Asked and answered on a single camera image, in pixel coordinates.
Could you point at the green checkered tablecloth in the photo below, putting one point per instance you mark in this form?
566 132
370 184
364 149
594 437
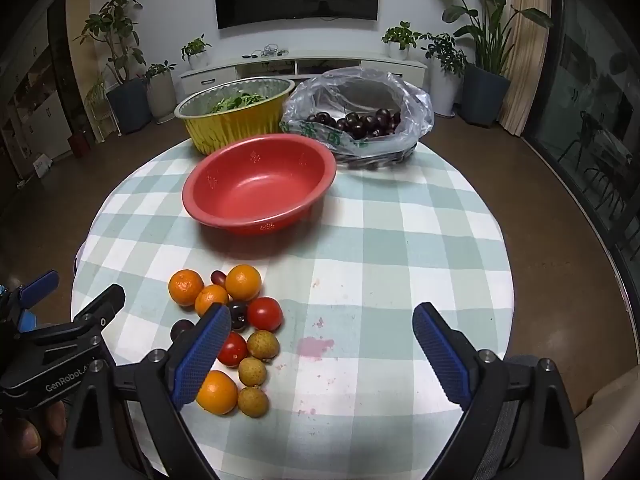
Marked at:
351 393

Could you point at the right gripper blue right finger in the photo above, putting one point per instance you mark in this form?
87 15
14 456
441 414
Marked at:
476 381

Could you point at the small plant on cabinet left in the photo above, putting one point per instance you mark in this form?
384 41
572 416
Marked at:
195 52

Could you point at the beige curtain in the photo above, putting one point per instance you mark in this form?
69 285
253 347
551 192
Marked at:
524 66

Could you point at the dark plum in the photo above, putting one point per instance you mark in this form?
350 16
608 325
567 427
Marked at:
238 312
179 328

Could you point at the tall plant in dark pot left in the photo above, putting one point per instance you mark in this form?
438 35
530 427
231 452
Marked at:
114 27

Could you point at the pile of dark cherries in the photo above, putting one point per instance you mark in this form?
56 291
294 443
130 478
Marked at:
361 126

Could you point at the clear plastic bag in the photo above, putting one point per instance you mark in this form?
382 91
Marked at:
364 91

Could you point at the longan front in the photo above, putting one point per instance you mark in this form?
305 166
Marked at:
253 402

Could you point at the red plastic colander bowl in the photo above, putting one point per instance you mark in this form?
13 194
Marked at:
259 185

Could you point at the green leafy vegetables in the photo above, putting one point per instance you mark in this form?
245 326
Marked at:
239 100

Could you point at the white tv cabinet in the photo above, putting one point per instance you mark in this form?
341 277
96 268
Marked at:
298 66

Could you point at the red tomato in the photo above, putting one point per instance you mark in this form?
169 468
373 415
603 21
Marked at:
265 313
233 351

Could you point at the orange top of pile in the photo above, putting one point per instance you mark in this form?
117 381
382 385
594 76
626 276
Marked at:
243 282

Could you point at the bushy plant in white pot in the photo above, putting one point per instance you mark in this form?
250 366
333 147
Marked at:
447 66

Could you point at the red grape behind oranges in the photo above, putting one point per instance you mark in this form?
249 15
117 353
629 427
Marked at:
218 278

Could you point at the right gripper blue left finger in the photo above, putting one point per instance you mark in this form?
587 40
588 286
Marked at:
168 380

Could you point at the white shelving unit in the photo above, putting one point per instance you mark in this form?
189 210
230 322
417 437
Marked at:
33 122

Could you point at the person's left hand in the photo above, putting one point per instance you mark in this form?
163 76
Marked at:
22 437

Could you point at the longan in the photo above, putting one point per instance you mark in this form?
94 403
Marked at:
253 402
252 372
263 345

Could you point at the small plant on cabinet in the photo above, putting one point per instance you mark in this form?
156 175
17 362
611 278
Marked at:
195 52
400 39

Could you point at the large leaf plant dark pot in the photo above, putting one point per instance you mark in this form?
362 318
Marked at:
490 27

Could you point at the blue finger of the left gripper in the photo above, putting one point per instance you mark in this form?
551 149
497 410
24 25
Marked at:
102 310
38 289

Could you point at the gold foil basin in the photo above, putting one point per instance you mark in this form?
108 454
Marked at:
209 132

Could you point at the large orange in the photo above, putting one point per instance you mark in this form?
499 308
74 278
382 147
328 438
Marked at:
218 393

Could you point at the plant in white pot left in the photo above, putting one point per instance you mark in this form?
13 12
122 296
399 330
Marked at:
160 91

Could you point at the small plant on cabinet right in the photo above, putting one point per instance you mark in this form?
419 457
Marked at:
400 39

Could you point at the mandarin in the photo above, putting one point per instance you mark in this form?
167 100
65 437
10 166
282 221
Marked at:
184 287
208 296

